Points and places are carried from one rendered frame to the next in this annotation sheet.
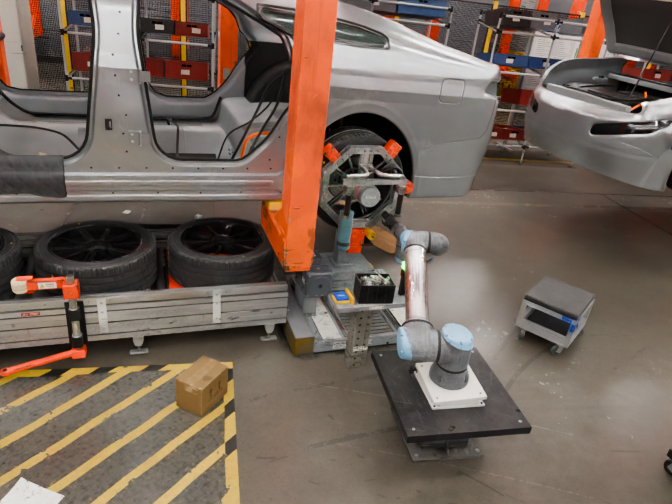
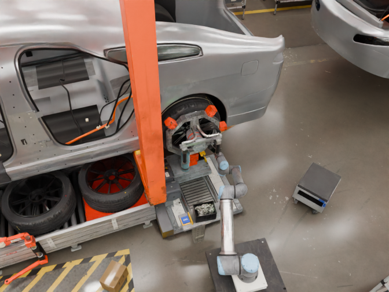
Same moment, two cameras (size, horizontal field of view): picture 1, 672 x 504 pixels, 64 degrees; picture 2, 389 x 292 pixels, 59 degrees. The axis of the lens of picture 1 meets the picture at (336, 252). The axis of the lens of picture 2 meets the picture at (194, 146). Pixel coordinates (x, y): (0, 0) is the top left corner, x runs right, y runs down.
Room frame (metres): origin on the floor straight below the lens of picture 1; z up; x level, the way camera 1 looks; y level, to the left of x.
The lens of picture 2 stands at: (0.93, -0.08, 3.34)
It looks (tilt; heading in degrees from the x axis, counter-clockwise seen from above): 49 degrees down; 359
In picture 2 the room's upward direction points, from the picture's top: 2 degrees clockwise
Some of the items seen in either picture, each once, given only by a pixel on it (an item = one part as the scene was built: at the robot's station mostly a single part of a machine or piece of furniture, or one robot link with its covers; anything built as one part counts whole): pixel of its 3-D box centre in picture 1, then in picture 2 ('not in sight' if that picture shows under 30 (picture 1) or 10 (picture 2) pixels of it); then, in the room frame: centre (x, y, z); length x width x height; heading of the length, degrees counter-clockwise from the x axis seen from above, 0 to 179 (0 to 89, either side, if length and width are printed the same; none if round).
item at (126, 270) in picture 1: (98, 259); (40, 200); (2.76, 1.39, 0.39); 0.66 x 0.66 x 0.24
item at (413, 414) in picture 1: (440, 409); (243, 280); (2.10, -0.61, 0.15); 0.60 x 0.60 x 0.30; 15
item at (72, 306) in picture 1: (74, 317); (36, 249); (2.29, 1.31, 0.30); 0.09 x 0.05 x 0.50; 112
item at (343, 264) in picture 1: (342, 249); (186, 156); (3.44, -0.04, 0.32); 0.40 x 0.30 x 0.28; 112
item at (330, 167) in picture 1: (360, 187); (193, 134); (3.28, -0.11, 0.85); 0.54 x 0.07 x 0.54; 112
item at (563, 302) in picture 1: (554, 316); (316, 189); (3.13, -1.51, 0.17); 0.43 x 0.36 x 0.34; 144
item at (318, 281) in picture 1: (310, 278); (168, 185); (3.08, 0.15, 0.26); 0.42 x 0.18 x 0.35; 22
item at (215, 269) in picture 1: (222, 253); (112, 180); (3.02, 0.72, 0.39); 0.66 x 0.66 x 0.24
